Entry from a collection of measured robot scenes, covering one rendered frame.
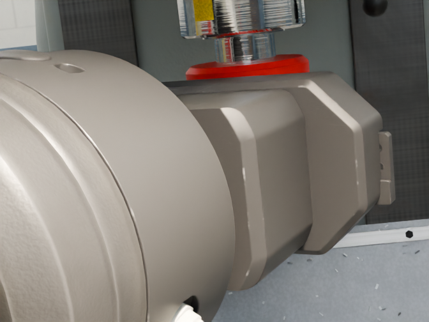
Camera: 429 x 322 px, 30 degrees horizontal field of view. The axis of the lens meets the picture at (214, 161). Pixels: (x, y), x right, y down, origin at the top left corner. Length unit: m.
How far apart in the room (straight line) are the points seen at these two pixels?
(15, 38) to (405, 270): 4.10
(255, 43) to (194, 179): 0.12
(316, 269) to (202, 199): 0.52
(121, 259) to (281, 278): 0.55
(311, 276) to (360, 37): 0.21
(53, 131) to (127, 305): 0.04
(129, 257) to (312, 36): 0.54
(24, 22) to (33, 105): 4.50
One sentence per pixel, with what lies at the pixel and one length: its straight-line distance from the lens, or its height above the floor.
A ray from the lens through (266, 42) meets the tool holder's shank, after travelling 0.30.
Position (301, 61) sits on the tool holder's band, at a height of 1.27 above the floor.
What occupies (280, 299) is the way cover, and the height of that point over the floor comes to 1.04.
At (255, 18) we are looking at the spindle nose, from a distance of 0.28.
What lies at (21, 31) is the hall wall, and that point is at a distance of 4.67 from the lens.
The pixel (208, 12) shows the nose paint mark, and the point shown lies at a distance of 0.29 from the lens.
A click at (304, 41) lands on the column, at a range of 0.68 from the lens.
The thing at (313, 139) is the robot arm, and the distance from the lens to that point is 0.24.
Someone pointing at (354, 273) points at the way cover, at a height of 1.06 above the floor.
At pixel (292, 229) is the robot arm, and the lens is 0.23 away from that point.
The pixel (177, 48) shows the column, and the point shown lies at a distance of 0.68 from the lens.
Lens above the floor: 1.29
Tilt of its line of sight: 11 degrees down
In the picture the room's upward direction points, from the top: 6 degrees counter-clockwise
